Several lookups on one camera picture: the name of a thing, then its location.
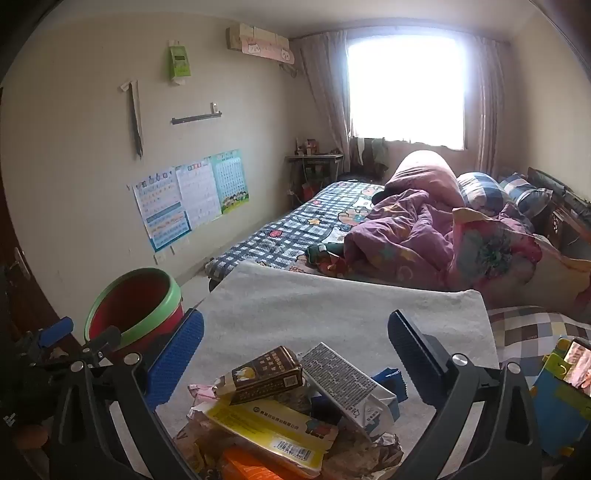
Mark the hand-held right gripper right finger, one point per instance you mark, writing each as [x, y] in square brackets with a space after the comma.
[411, 355]

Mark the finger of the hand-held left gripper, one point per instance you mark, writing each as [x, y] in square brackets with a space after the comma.
[55, 328]
[105, 339]

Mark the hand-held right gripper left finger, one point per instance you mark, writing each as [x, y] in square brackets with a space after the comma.
[178, 357]

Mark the blue snack wrapper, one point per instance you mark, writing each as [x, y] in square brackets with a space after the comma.
[385, 376]

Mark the pink snack bag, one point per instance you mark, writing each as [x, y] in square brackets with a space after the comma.
[201, 392]

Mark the red bin with green rim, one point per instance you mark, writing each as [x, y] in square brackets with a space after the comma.
[134, 295]

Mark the white milk carton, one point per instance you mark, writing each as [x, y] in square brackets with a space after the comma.
[341, 383]

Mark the brown drink carton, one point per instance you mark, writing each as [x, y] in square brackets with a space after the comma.
[263, 374]

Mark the brown wrapper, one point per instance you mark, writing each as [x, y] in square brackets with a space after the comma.
[364, 457]

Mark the yellow box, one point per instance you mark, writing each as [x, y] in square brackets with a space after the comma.
[268, 429]

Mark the orange packet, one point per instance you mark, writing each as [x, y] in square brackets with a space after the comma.
[249, 468]

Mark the person's left hand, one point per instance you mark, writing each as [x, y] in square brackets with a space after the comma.
[30, 436]

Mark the purple quilt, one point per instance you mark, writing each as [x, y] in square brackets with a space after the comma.
[406, 235]

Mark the checked cushion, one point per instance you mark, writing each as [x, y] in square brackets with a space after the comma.
[535, 332]

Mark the pink floral pillow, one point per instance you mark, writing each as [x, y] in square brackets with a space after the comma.
[494, 249]

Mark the colourful toy box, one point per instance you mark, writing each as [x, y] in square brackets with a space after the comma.
[561, 397]

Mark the plaid cartoon bed sheet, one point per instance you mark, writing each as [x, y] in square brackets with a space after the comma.
[295, 226]

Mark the pink rolled duvet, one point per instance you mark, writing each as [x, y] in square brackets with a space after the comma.
[425, 177]

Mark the blue plaid pillow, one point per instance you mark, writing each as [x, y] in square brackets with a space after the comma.
[528, 194]
[482, 191]

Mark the dark hanging clothes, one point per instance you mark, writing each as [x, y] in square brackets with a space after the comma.
[369, 157]

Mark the dark wooden headboard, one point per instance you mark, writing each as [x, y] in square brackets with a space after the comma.
[563, 207]

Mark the small cluttered desk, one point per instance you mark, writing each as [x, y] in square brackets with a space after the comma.
[314, 159]

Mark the beige curtain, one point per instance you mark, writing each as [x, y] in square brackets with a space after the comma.
[328, 92]
[491, 106]

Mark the bright window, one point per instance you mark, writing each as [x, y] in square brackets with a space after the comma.
[406, 87]

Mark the covered air conditioner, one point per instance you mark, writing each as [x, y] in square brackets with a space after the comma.
[258, 44]

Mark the white wall socket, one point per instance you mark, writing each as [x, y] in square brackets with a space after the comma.
[160, 257]

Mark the blue chart wall poster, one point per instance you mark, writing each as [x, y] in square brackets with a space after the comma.
[159, 212]

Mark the white chart wall poster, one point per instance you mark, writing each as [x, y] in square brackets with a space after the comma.
[198, 194]

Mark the green chart wall poster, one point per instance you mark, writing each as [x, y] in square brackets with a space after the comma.
[231, 180]

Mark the long metal wall bracket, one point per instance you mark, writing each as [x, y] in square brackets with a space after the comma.
[135, 120]

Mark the short metal wall bracket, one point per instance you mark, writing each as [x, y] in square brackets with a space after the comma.
[194, 117]

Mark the green wall box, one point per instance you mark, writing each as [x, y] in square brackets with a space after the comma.
[179, 60]

